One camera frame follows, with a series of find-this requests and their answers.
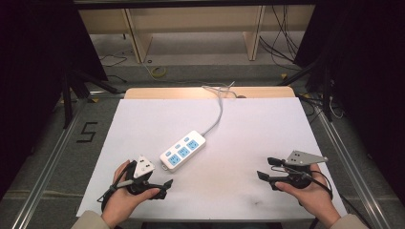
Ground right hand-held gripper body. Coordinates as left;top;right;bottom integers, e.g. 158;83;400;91
270;150;330;192

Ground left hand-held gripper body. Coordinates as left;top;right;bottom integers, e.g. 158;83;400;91
124;155;164;197

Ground person's left hand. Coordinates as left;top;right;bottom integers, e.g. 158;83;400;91
100;159;161;229

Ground person's right hand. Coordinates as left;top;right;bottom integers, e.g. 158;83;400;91
274;163;342;229

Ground white power strip blue sockets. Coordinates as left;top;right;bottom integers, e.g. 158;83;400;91
159;130;207;174

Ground white table sheet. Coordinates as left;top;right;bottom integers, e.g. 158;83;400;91
75;96;348;221

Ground black tripod stand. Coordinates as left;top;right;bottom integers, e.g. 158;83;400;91
61;69;126;130
277;59;336;123

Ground black curtain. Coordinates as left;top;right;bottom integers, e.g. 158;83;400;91
0;0;109;199
293;0;405;206

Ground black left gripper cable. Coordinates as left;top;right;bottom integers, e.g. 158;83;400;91
96;160;139;214

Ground aluminium floor rail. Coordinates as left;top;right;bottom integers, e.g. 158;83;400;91
313;100;395;229
11;97;90;229

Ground white thin cable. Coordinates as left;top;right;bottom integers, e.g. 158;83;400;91
329;94;346;120

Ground grey power strip cable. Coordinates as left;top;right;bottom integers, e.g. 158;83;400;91
200;80;239;137

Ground yellow coiled cable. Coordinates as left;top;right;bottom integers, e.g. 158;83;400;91
150;65;168;79

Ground thin black floor cable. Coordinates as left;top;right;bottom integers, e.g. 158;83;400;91
99;52;129;69

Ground black floor cables bundle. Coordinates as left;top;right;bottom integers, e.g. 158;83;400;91
258;4;302;69

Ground light wooden desk frame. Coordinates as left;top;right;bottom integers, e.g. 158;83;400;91
77;4;317;64

